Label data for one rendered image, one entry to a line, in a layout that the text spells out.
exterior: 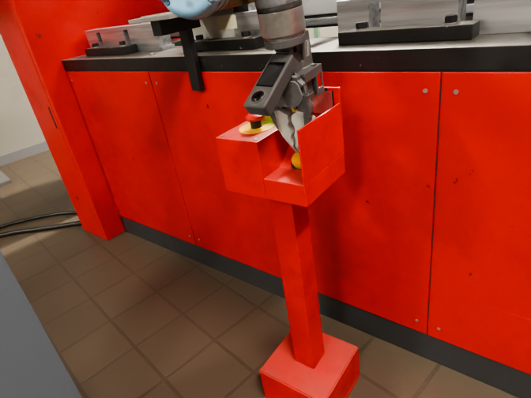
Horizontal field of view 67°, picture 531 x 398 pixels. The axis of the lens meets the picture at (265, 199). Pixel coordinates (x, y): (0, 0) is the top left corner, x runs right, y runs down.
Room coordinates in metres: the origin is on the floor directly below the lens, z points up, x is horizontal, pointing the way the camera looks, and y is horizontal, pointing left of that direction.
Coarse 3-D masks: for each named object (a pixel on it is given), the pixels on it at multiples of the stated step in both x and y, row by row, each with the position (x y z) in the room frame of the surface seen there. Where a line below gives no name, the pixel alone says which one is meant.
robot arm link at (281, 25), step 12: (276, 12) 0.76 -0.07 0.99; (288, 12) 0.69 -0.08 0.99; (300, 12) 0.70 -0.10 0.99; (264, 24) 0.70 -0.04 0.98; (276, 24) 0.69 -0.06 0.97; (288, 24) 0.69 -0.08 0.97; (300, 24) 0.70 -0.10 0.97; (264, 36) 0.71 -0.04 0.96; (276, 36) 0.69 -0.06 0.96; (288, 36) 0.69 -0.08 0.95
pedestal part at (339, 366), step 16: (288, 336) 0.86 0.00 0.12; (288, 352) 0.80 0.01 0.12; (336, 352) 0.77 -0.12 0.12; (352, 352) 0.76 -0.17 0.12; (272, 368) 0.76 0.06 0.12; (288, 368) 0.75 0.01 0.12; (304, 368) 0.74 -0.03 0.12; (320, 368) 0.73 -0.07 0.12; (336, 368) 0.72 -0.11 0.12; (352, 368) 0.75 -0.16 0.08; (272, 384) 0.73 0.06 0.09; (288, 384) 0.70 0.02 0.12; (304, 384) 0.69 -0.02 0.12; (320, 384) 0.68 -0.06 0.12; (336, 384) 0.68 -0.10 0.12; (352, 384) 0.74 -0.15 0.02
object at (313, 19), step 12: (312, 0) 1.43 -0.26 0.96; (324, 0) 1.40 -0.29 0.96; (336, 0) 1.37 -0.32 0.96; (468, 0) 1.12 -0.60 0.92; (168, 12) 2.02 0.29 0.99; (312, 12) 1.43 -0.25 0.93; (324, 12) 1.40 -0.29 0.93; (336, 12) 1.38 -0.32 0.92; (468, 12) 1.11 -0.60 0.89; (312, 24) 1.44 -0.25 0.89; (324, 24) 1.42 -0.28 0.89; (336, 24) 1.39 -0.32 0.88
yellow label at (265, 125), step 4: (248, 124) 0.82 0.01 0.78; (264, 124) 0.80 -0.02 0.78; (268, 124) 0.80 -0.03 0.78; (272, 124) 0.80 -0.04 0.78; (240, 128) 0.80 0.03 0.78; (244, 128) 0.80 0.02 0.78; (248, 128) 0.80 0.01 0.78; (260, 128) 0.78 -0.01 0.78; (264, 128) 0.78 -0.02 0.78; (268, 128) 0.77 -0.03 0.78; (240, 132) 0.78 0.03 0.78; (244, 132) 0.77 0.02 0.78; (248, 132) 0.77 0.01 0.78; (252, 132) 0.77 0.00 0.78; (256, 132) 0.76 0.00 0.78; (260, 132) 0.76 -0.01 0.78
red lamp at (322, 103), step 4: (324, 92) 0.78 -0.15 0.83; (328, 92) 0.78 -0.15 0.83; (316, 96) 0.80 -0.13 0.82; (320, 96) 0.79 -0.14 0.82; (324, 96) 0.78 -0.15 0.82; (328, 96) 0.78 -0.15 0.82; (312, 100) 0.80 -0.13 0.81; (316, 100) 0.80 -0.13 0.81; (320, 100) 0.79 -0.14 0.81; (324, 100) 0.78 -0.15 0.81; (328, 100) 0.78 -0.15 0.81; (332, 100) 0.77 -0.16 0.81; (316, 104) 0.80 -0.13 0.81; (320, 104) 0.79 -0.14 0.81; (324, 104) 0.79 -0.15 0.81; (328, 104) 0.78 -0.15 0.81; (332, 104) 0.77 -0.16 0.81; (316, 108) 0.80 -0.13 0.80; (320, 108) 0.79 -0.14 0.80; (324, 108) 0.79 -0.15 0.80; (328, 108) 0.78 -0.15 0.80; (316, 112) 0.80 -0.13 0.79; (320, 112) 0.79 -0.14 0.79
